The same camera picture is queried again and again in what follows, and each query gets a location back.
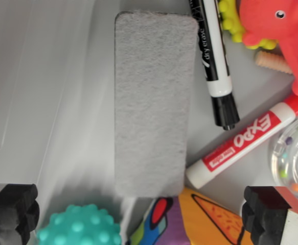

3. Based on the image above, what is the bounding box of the yellow-green nubbed teether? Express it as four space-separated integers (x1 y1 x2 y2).
218 0 280 51

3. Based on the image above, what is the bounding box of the black padded gripper right finger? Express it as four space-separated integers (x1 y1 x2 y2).
242 185 298 245

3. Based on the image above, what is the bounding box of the clear beaded rattle ring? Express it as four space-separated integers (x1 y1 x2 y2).
268 111 298 209

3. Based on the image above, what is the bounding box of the black dry erase marker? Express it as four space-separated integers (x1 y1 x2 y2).
188 0 241 131

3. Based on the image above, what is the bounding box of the teal nubbed ball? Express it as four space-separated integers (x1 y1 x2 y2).
36 203 121 245

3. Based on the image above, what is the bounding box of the grey felt eraser block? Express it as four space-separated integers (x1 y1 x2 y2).
114 10 199 199

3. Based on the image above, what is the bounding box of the red rubber animal toy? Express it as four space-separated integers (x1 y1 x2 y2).
237 0 298 97

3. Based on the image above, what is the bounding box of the orange fabric shape cube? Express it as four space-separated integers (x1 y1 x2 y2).
124 187 248 245

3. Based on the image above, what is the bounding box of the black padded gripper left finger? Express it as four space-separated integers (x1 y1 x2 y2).
0 183 40 245

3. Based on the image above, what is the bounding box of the red Expo marker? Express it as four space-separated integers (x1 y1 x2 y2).
185 89 298 190

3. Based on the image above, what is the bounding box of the grey plastic bin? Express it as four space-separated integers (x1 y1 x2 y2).
0 0 298 245

